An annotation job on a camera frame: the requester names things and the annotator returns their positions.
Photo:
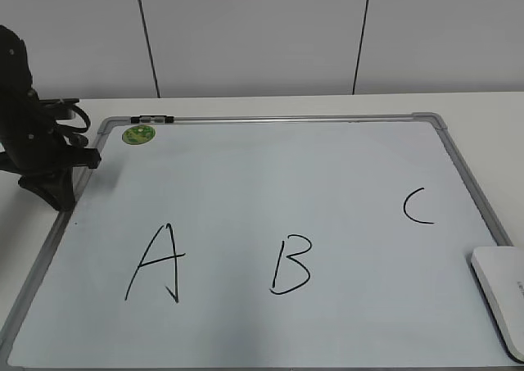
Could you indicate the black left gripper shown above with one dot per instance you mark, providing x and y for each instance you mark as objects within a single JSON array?
[{"x": 40, "y": 137}]

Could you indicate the white whiteboard eraser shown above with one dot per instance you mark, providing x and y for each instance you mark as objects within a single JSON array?
[{"x": 499, "y": 271}]

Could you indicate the green round magnet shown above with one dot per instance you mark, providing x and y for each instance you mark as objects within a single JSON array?
[{"x": 138, "y": 135}]

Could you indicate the black silver hanger clip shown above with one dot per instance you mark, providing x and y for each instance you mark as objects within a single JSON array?
[{"x": 152, "y": 119}]

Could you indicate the white whiteboard with grey frame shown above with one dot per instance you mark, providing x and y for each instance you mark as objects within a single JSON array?
[{"x": 339, "y": 242}]

